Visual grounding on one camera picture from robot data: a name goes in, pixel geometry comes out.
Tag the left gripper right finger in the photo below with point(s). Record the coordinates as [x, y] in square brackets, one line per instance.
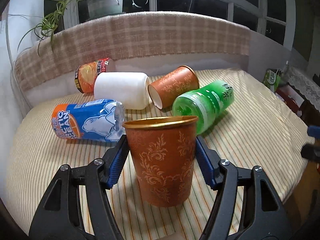
[262, 216]

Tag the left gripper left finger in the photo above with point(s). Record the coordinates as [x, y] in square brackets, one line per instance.
[58, 215]

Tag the brown gold-patterned paper cup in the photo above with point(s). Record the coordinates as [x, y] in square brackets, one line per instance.
[163, 154]

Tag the white cylindrical cup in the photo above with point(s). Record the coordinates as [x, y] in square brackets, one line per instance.
[129, 88]

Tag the white lace cloth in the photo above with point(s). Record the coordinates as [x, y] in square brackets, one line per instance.
[306, 86]

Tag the green tissue box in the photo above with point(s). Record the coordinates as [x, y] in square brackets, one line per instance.
[272, 79]

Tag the blue Arctic Ocean bottle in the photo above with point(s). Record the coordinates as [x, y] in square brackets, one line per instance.
[98, 120]

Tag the green plastic bottle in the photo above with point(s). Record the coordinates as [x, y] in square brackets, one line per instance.
[207, 103]

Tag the orange juice bottle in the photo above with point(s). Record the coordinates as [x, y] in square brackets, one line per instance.
[86, 74]

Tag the beige plaid cloth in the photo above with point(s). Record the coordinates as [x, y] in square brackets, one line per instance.
[128, 36]

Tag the potted spider plant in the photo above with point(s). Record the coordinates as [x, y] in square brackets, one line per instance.
[49, 17]

